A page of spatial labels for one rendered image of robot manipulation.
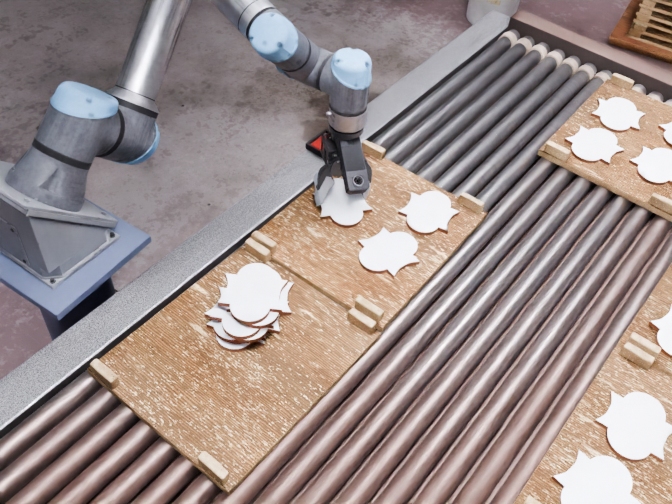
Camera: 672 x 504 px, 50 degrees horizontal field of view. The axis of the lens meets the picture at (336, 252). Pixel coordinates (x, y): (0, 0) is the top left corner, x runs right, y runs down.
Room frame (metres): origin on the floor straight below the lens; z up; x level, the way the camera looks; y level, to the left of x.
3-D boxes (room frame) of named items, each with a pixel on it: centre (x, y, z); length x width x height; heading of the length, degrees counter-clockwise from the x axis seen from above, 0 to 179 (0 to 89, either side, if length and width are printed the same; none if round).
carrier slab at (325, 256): (1.10, -0.07, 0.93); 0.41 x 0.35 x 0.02; 147
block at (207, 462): (0.51, 0.16, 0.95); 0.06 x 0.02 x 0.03; 55
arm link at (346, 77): (1.17, 0.01, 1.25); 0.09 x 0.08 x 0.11; 61
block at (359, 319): (0.83, -0.06, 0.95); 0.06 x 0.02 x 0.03; 55
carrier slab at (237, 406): (0.75, 0.16, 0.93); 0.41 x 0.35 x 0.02; 145
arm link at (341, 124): (1.17, 0.01, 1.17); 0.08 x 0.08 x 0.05
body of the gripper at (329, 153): (1.17, 0.01, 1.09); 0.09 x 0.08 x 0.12; 20
